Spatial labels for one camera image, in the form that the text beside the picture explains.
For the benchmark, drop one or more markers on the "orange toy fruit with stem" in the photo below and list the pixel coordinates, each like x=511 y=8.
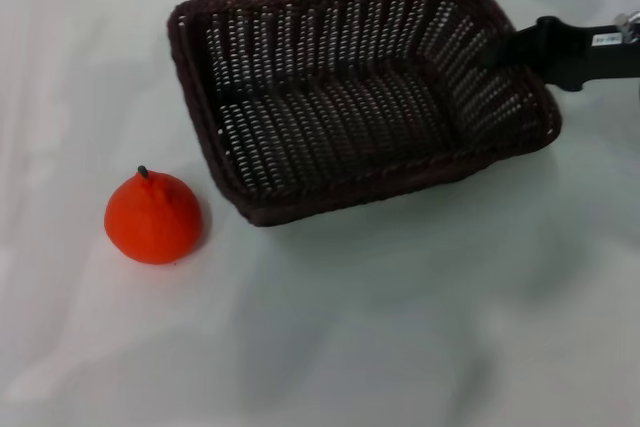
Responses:
x=152 y=222

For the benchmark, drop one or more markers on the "dark brown woven basket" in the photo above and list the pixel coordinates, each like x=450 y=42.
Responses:
x=325 y=117

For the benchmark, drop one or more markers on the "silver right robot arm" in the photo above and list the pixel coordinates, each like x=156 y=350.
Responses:
x=629 y=26

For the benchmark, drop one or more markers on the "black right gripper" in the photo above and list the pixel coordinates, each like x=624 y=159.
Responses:
x=575 y=54

